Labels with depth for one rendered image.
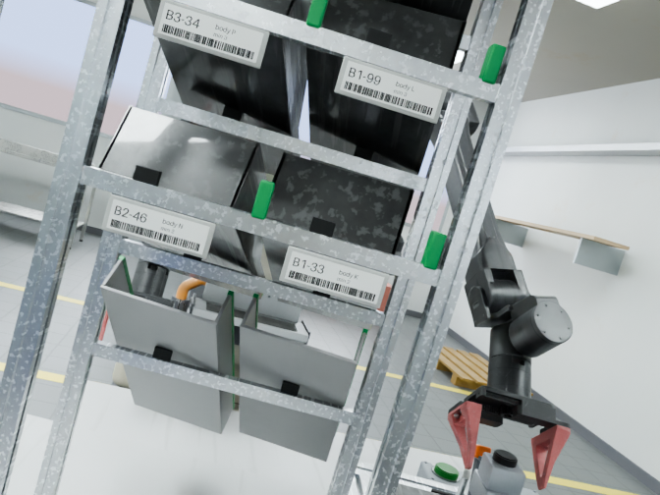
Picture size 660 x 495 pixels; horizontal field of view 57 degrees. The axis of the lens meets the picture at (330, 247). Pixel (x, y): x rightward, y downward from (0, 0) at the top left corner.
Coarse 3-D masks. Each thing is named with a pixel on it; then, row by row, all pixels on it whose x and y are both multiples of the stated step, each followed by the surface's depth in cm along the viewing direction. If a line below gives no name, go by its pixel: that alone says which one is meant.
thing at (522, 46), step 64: (128, 0) 48; (512, 64) 49; (448, 128) 66; (512, 128) 50; (64, 192) 49; (64, 256) 50; (448, 256) 51; (384, 320) 68; (448, 320) 51; (0, 384) 50; (64, 384) 67; (0, 448) 51; (64, 448) 68; (384, 448) 53
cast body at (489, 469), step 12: (492, 456) 77; (504, 456) 75; (480, 468) 77; (492, 468) 74; (504, 468) 74; (516, 468) 75; (480, 480) 76; (492, 480) 74; (504, 480) 74; (516, 480) 74; (480, 492) 75; (492, 492) 74; (504, 492) 74; (516, 492) 74
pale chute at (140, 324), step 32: (128, 288) 69; (128, 320) 66; (160, 320) 64; (192, 320) 62; (224, 320) 64; (192, 352) 67; (224, 352) 69; (160, 384) 77; (192, 384) 74; (192, 416) 81; (224, 416) 81
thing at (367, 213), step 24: (288, 168) 57; (312, 168) 57; (336, 168) 57; (288, 192) 56; (312, 192) 57; (336, 192) 57; (360, 192) 57; (384, 192) 57; (408, 192) 57; (288, 216) 56; (312, 216) 56; (336, 216) 56; (360, 216) 56; (384, 216) 56; (264, 240) 60; (360, 240) 55; (384, 240) 55
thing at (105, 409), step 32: (96, 384) 118; (96, 416) 105; (128, 416) 108; (160, 416) 112; (160, 448) 101; (192, 448) 104; (224, 448) 107; (256, 448) 111; (288, 480) 103; (320, 480) 106
